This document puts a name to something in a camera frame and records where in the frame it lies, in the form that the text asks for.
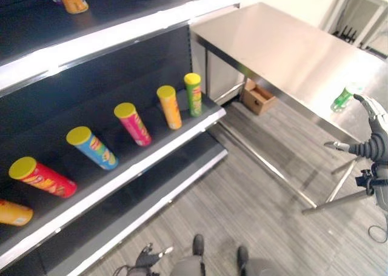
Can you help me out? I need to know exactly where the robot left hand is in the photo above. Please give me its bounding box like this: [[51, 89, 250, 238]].
[[135, 243, 175, 268]]

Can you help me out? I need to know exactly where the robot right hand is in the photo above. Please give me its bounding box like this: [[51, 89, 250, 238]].
[[324, 93, 388, 162]]

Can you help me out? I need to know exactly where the robot left leg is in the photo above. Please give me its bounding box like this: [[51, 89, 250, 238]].
[[169, 254, 207, 276]]

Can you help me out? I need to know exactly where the robot leg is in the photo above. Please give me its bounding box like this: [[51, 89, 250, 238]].
[[242, 258, 289, 276], [169, 254, 207, 276]]

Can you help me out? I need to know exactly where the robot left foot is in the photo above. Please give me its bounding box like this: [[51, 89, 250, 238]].
[[192, 234, 205, 257]]

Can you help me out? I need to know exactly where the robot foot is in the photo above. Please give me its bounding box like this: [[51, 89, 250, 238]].
[[236, 246, 249, 272], [192, 234, 205, 257]]

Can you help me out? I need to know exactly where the green plastic bottle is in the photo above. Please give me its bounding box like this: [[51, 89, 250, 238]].
[[330, 82, 364, 113]]

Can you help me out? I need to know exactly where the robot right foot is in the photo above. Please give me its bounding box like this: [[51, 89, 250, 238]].
[[236, 246, 249, 272]]

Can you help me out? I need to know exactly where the robot right leg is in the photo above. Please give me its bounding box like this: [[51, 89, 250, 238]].
[[242, 258, 289, 276]]

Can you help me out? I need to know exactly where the stainless steel table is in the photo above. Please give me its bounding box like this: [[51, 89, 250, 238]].
[[190, 2, 388, 215]]

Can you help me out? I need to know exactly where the blue chips can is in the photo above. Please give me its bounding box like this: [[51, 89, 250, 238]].
[[65, 126, 119, 170]]

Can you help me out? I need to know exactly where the cardboard box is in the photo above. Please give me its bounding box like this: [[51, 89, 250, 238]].
[[241, 78, 276, 116]]

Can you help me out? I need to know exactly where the white metal rack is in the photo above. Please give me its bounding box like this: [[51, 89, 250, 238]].
[[319, 0, 388, 58]]

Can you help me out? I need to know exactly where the red chips can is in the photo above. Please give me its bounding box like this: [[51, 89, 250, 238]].
[[8, 157, 78, 199]]

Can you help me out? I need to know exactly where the pink chips can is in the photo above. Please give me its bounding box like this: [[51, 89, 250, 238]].
[[113, 103, 152, 147]]

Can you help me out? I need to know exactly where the orange chips can yellow lid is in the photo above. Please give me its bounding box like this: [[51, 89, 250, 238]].
[[156, 85, 183, 130]]

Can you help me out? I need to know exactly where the black retail shelf unit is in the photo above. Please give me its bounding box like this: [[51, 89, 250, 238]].
[[0, 0, 241, 276]]

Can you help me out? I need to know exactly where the green chips can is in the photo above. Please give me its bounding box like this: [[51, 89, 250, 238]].
[[184, 73, 203, 118]]

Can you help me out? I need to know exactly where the black cable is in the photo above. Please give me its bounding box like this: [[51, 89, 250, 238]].
[[367, 209, 388, 244]]

